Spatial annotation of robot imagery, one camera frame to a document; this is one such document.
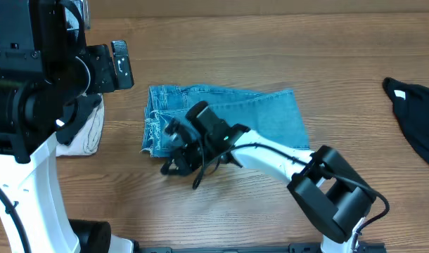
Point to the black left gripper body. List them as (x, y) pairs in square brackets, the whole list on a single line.
[(102, 78)]

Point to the black garment right side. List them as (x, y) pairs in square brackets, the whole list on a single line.
[(411, 109)]

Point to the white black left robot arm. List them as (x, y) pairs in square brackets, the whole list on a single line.
[(50, 79)]

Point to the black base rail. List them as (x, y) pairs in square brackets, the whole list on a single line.
[(291, 248)]

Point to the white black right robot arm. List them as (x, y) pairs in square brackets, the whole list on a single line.
[(332, 195)]

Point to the folded beige garment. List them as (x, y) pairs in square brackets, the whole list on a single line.
[(80, 127)]

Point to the blue denim jeans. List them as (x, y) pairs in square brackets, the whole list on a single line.
[(274, 116)]

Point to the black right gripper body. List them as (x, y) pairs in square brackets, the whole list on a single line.
[(181, 147)]

